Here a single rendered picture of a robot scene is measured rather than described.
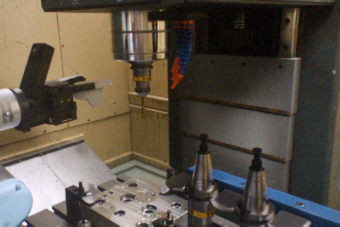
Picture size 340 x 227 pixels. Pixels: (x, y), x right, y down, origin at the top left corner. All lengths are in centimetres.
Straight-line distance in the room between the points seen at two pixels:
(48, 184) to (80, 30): 85
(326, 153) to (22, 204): 93
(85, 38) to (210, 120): 98
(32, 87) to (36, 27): 118
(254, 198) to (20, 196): 37
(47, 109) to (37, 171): 116
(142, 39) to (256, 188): 44
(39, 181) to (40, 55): 117
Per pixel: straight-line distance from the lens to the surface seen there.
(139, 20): 82
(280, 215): 63
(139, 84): 90
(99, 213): 107
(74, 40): 197
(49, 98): 72
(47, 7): 86
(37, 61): 72
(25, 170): 187
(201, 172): 65
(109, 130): 219
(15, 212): 55
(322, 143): 120
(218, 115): 130
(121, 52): 85
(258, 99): 120
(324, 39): 115
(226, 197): 66
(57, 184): 181
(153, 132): 216
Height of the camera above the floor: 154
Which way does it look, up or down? 14 degrees down
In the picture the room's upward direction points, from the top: 2 degrees counter-clockwise
